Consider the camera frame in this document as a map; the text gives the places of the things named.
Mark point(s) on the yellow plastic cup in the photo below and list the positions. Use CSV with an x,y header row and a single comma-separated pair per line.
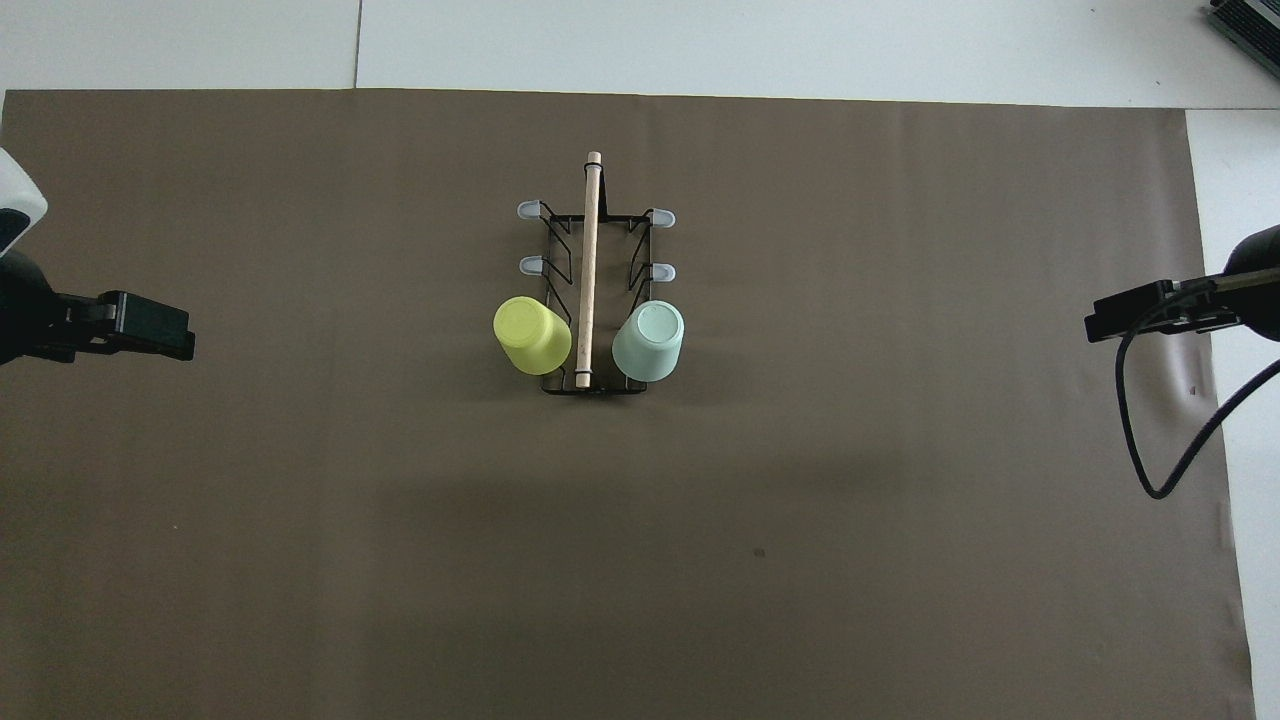
x,y
532,335

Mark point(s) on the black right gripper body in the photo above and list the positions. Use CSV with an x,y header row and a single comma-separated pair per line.
x,y
1258,285

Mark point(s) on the brown table mat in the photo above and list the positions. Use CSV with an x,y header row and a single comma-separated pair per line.
x,y
500,550

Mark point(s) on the light green plastic cup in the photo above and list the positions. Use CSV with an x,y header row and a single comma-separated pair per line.
x,y
648,340

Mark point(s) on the dark grey ribbed device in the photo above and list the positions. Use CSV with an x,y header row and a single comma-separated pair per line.
x,y
1245,22

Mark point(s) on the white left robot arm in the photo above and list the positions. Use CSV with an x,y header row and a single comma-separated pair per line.
x,y
18,195

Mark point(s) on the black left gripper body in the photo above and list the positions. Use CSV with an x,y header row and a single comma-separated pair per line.
x,y
25,315

